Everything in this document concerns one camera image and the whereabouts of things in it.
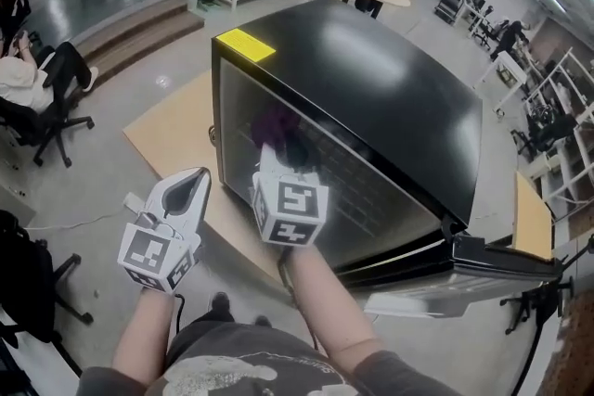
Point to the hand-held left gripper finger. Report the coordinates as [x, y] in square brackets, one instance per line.
[158, 195]
[199, 208]

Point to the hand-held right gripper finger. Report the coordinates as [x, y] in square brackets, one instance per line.
[308, 162]
[270, 157]

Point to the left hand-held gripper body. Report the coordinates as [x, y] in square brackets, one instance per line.
[148, 252]

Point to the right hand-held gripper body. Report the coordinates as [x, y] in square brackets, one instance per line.
[292, 208]

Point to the purple cleaning cloth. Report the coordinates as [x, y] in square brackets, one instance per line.
[274, 127]

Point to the black mini fridge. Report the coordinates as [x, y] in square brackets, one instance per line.
[371, 74]

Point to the person's right forearm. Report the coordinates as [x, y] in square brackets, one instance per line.
[325, 301]

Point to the person's left forearm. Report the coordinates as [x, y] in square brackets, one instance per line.
[144, 329]

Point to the person's left black shoe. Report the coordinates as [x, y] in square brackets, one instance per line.
[222, 306]

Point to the black office chair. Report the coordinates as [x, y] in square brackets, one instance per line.
[51, 125]
[547, 132]
[28, 273]

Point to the person's grey printed t-shirt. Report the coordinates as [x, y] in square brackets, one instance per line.
[260, 366]

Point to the brown steps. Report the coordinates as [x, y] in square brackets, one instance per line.
[139, 32]

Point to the white table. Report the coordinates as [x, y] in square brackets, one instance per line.
[503, 65]

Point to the empty white shelving unit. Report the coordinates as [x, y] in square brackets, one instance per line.
[568, 144]

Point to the black tripod stand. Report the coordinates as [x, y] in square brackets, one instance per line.
[552, 297]

